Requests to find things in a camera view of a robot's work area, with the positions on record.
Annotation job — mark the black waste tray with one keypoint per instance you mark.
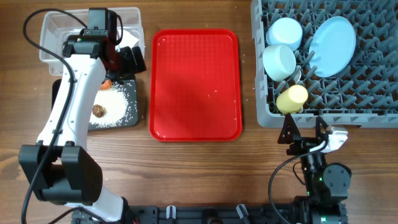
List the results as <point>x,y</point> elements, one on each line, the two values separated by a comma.
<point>131,116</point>

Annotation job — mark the grey dishwasher rack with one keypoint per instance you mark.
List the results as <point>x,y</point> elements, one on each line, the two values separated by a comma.
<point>363,94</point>

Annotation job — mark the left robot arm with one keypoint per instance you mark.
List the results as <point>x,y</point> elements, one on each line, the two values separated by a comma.
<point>58,166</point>

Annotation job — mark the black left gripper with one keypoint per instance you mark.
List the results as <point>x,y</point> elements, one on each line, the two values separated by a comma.
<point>131,66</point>

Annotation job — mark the clear plastic bin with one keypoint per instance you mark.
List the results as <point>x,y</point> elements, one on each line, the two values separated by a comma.
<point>57,27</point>

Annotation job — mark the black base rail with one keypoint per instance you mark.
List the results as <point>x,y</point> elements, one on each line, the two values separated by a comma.
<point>211,214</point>

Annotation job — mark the white plastic spoon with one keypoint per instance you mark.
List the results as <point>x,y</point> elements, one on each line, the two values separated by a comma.
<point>296,76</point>

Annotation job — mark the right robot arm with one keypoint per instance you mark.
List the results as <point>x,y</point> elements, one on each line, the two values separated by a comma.
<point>326,184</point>

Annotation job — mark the orange carrot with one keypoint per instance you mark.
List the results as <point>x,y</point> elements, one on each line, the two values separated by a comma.
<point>106,85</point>

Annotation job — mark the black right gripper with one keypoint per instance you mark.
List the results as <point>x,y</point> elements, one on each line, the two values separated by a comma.
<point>304,146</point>

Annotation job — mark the green bowl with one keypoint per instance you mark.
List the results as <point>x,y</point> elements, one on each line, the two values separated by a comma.
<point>279,62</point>

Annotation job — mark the red plastic tray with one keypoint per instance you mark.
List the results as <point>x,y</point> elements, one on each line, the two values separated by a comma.
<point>195,86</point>

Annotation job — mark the brown food lump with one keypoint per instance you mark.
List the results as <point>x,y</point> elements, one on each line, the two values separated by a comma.
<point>99,111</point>

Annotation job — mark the light blue plate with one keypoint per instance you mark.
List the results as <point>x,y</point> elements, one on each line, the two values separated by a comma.
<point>333,44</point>

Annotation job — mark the light blue bowl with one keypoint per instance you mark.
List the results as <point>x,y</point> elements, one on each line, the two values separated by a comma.
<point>286,31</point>

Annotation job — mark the yellow plastic cup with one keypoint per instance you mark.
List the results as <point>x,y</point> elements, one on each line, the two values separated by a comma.
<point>292,99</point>

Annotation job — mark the white rice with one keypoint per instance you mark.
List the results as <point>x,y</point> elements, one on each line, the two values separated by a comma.
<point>115,102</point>

